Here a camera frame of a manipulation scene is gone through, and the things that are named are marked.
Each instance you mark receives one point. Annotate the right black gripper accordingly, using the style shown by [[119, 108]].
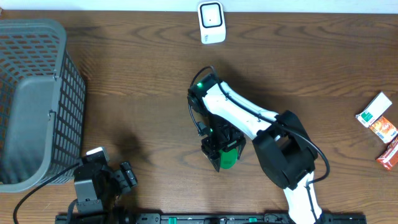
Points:
[[209, 146]]

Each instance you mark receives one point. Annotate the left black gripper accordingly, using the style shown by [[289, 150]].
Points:
[[124, 177]]

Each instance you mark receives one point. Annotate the green lid jar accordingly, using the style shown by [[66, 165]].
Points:
[[228, 159]]

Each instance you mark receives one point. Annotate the small orange box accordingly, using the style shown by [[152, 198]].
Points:
[[384, 129]]

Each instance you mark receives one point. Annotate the red chocolate bar wrapper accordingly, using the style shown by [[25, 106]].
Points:
[[389, 158]]

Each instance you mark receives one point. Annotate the white and green carton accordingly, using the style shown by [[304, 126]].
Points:
[[374, 110]]

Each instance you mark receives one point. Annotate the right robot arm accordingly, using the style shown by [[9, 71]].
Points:
[[283, 148]]

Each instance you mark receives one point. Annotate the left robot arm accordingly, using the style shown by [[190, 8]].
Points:
[[97, 189]]

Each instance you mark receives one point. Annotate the white barcode scanner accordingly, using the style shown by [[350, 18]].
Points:
[[212, 22]]

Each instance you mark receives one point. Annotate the grey plastic mesh basket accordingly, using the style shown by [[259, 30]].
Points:
[[42, 105]]

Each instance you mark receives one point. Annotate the black mounting rail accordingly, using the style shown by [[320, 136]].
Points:
[[156, 218]]

